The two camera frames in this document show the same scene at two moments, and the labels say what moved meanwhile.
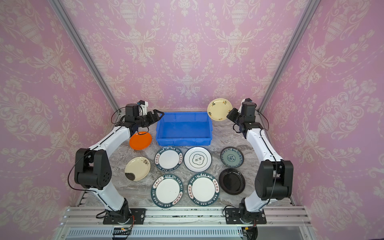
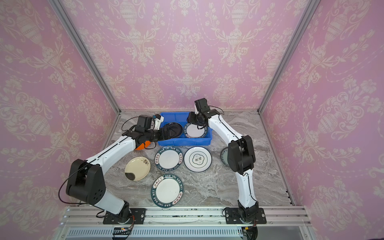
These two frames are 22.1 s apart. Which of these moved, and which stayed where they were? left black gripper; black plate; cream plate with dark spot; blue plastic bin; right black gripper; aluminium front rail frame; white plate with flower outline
Moved: right black gripper; left black gripper; black plate
Stayed: aluminium front rail frame; blue plastic bin; cream plate with dark spot; white plate with flower outline
